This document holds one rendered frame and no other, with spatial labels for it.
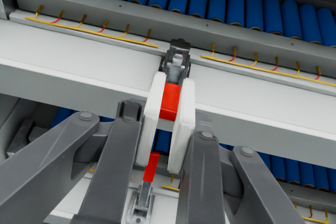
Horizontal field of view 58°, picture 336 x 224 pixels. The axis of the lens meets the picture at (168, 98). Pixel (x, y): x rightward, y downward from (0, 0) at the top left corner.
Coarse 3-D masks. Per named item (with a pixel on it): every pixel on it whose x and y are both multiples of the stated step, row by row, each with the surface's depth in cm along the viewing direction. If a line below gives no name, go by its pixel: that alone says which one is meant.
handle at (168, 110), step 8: (176, 56) 24; (176, 64) 25; (168, 72) 24; (176, 72) 24; (168, 80) 22; (176, 80) 23; (168, 88) 21; (176, 88) 21; (168, 96) 20; (176, 96) 20; (168, 104) 19; (176, 104) 19; (160, 112) 19; (168, 112) 19; (176, 112) 19
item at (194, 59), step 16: (16, 16) 27; (64, 32) 28; (80, 32) 28; (144, 48) 28; (160, 48) 28; (208, 64) 28; (224, 64) 28; (272, 80) 28; (288, 80) 28; (304, 80) 28
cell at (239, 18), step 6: (228, 0) 33; (234, 0) 32; (240, 0) 32; (228, 6) 32; (234, 6) 31; (240, 6) 32; (228, 12) 31; (234, 12) 31; (240, 12) 31; (228, 18) 31; (234, 18) 30; (240, 18) 30; (240, 24) 30
